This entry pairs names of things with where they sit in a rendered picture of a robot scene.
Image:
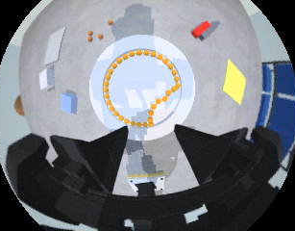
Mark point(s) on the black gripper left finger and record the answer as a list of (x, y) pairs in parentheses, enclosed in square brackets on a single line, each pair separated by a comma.
[(102, 156)]

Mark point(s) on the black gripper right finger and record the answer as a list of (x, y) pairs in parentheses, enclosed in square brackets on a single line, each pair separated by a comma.
[(204, 151)]

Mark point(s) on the light blue cube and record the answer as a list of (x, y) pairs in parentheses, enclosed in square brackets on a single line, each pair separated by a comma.
[(69, 103)]

